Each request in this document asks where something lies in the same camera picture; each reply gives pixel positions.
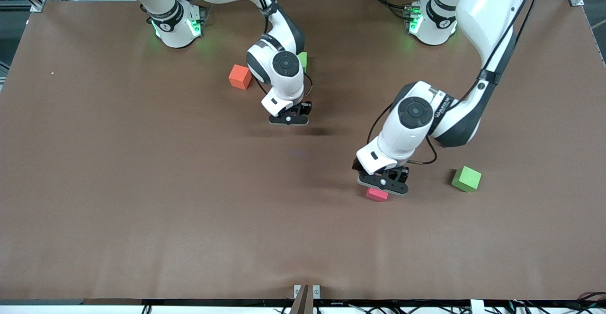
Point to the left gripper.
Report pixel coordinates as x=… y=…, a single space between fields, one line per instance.
x=403 y=174

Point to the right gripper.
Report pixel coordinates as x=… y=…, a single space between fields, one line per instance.
x=304 y=108

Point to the red foam cube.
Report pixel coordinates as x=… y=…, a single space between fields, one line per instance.
x=376 y=195

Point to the green foam cube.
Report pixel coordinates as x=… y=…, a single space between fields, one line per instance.
x=466 y=179
x=303 y=60

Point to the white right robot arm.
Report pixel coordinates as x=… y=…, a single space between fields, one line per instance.
x=284 y=82

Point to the orange foam cube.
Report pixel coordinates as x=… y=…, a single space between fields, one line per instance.
x=239 y=78

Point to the brown table cover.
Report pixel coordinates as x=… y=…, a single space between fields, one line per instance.
x=303 y=238

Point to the small white box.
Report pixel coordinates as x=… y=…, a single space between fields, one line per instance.
x=477 y=307

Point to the metal mount bracket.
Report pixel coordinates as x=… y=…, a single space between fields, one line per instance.
x=307 y=297

